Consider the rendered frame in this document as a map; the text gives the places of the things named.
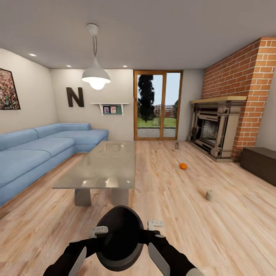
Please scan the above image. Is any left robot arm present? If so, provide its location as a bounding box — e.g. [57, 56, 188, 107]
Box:
[43, 226, 108, 276]

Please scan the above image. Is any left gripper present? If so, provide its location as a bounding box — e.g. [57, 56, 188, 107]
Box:
[87, 238, 105, 255]

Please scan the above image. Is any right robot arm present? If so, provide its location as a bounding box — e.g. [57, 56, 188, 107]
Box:
[138, 219, 205, 276]

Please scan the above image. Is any pumpkin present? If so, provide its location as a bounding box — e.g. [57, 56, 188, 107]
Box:
[180, 163, 187, 169]

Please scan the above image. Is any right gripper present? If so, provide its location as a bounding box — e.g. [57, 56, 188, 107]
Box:
[138, 230, 160, 246]

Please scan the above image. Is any cauldron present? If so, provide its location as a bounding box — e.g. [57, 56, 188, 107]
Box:
[96, 205, 144, 271]

